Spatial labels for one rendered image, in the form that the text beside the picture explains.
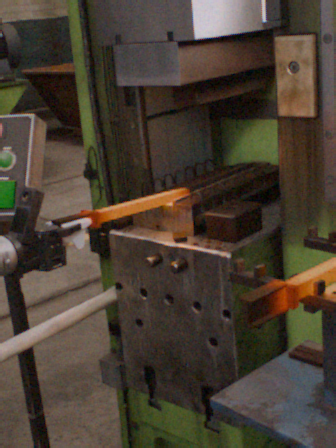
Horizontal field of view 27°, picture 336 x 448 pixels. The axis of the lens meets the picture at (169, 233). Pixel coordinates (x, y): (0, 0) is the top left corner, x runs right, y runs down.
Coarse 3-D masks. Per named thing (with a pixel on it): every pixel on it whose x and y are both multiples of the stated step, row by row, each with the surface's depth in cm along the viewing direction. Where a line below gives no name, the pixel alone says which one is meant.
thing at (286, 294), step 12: (324, 264) 112; (300, 276) 108; (312, 276) 108; (324, 276) 109; (264, 288) 102; (276, 288) 102; (288, 288) 103; (300, 288) 105; (312, 288) 107; (240, 300) 100; (252, 300) 98; (264, 300) 101; (276, 300) 103; (288, 300) 104; (252, 312) 100; (264, 312) 102; (276, 312) 103; (240, 324) 101; (252, 324) 100
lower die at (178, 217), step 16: (208, 176) 188; (256, 176) 182; (272, 176) 187; (160, 192) 181; (192, 192) 170; (208, 192) 171; (240, 192) 176; (160, 208) 168; (176, 208) 165; (192, 208) 162; (208, 208) 167; (144, 224) 174; (160, 224) 170; (176, 224) 166; (192, 224) 163
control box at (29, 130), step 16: (16, 128) 186; (32, 128) 184; (0, 144) 186; (16, 144) 185; (32, 144) 184; (16, 160) 184; (32, 160) 184; (0, 176) 184; (16, 176) 183; (32, 176) 184; (16, 192) 182
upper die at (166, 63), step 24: (120, 48) 161; (144, 48) 157; (168, 48) 152; (192, 48) 154; (216, 48) 161; (240, 48) 168; (264, 48) 176; (120, 72) 164; (144, 72) 159; (168, 72) 154; (192, 72) 155; (216, 72) 162; (240, 72) 169
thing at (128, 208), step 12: (168, 192) 167; (180, 192) 168; (120, 204) 155; (132, 204) 155; (144, 204) 158; (156, 204) 161; (72, 216) 144; (84, 216) 144; (96, 216) 146; (108, 216) 150; (120, 216) 153
